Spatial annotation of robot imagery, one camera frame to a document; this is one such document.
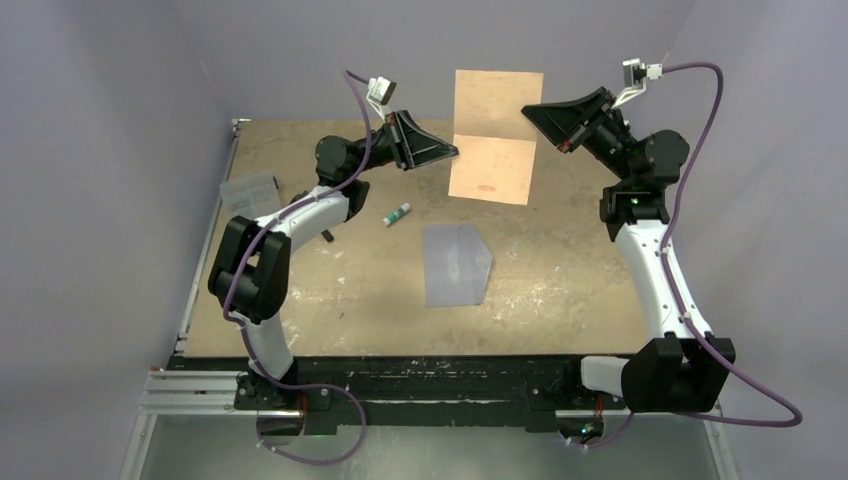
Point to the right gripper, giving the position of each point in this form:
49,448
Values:
559,120

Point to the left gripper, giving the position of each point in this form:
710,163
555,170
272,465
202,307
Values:
424,148

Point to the green white glue stick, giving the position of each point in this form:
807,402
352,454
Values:
394,216

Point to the orange letter paper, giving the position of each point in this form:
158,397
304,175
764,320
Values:
496,143

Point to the grey envelope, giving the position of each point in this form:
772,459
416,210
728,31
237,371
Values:
457,263

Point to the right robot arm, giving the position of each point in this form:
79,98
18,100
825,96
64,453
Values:
683,366

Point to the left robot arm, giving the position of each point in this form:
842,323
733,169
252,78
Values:
250,273

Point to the clear plastic organizer box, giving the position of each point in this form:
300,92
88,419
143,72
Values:
250,196

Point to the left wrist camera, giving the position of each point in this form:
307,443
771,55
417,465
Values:
379,93

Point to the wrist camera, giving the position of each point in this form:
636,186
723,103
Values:
636,76
379,93

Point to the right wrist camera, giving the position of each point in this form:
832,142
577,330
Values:
636,76

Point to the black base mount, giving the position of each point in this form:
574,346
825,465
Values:
538,393

